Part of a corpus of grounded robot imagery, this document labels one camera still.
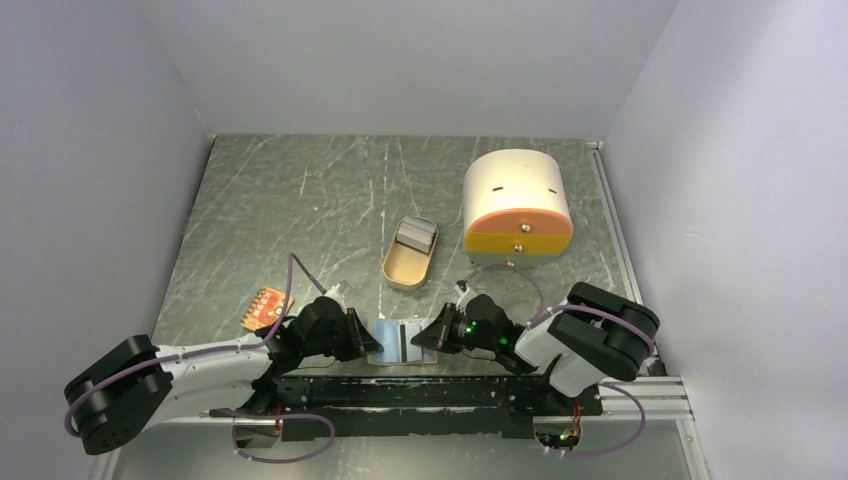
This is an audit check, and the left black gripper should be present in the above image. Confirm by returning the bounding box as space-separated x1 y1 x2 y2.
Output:
303 306 383 361

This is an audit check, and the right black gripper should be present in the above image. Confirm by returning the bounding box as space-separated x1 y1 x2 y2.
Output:
411 302 498 354

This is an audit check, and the tan card holder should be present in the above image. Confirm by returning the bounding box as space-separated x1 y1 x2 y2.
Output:
367 318 438 366

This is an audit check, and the tan oval tray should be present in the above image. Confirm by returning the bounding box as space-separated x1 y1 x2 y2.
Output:
382 217 439 291

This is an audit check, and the grey credit card stack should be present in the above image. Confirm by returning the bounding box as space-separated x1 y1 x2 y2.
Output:
395 216 438 255

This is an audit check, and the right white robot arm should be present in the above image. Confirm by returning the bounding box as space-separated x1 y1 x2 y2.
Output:
411 282 661 414

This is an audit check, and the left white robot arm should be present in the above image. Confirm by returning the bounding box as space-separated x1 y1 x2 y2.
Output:
64 295 383 455

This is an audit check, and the orange patterned card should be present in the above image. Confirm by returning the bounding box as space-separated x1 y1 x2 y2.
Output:
240 286 294 331

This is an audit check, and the cream orange drawer box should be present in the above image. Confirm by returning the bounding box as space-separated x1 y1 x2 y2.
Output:
462 149 574 268

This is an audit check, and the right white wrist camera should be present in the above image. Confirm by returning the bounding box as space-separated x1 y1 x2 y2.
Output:
454 280 478 310

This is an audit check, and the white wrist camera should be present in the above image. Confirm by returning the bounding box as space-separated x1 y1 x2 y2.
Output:
325 280 351 310
454 280 478 310

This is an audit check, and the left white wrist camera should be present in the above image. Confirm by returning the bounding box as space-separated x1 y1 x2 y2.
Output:
325 280 351 310

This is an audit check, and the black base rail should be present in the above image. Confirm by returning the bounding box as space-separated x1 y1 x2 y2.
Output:
236 352 602 441

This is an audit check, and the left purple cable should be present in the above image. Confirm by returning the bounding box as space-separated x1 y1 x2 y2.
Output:
64 252 338 465

